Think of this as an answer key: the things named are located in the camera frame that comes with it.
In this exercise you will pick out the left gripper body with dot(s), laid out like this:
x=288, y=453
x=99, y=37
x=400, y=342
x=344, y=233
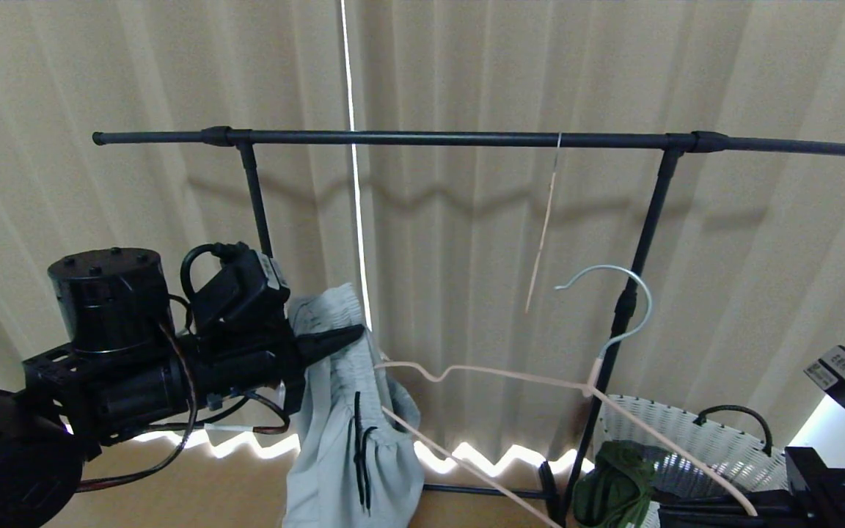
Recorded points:
x=232, y=374

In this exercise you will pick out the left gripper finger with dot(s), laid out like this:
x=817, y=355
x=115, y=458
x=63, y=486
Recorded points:
x=327, y=341

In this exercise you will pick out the pale grey shorts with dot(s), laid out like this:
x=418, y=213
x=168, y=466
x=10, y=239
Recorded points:
x=327, y=455

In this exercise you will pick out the pink clothes hanger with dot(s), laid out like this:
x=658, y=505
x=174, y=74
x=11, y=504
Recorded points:
x=543, y=227
x=642, y=293

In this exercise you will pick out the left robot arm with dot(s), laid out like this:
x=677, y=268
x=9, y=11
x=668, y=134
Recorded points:
x=107, y=293

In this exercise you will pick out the white laundry basket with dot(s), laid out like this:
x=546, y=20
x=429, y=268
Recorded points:
x=716, y=447

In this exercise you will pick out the black clothes rack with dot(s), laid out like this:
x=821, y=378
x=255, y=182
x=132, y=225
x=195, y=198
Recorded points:
x=430, y=138

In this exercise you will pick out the green garment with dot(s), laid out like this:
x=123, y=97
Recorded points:
x=613, y=484

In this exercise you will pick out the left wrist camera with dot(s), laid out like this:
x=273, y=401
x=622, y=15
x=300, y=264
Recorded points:
x=243, y=286

